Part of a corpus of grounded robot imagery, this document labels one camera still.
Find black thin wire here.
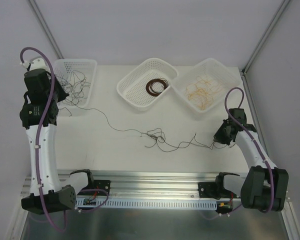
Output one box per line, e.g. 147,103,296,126
56,71,93,106
58,99,216,153

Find orange wires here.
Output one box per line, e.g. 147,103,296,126
184,74,226,111

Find brown yellow wire ball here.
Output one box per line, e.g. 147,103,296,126
211,141,236,150

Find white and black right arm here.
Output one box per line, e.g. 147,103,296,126
213,108,289,213

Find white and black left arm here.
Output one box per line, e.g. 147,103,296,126
19,68,95,215

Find white basket left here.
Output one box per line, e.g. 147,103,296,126
53,58,97,117

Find white basket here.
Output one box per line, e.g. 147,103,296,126
53,58,97,117
116,58,179,111
171,58,241,120

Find white basket right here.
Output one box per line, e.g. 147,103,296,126
171,58,241,120

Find small connector board right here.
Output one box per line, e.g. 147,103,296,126
219,202,233,209

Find white basket middle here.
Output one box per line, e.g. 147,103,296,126
116,58,179,111

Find small green circuit board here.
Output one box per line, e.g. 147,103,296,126
83,198,98,206

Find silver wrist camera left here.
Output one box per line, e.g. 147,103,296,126
20,57,51,73

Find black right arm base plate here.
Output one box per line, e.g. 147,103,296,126
197,181,240,200

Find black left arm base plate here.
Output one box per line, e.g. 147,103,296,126
91,179,111,196

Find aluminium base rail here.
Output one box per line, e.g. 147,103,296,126
21,169,291,201

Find white slotted cable duct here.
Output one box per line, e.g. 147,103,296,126
74,198,219,210

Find aluminium frame post right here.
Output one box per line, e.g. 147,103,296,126
242,0,292,76

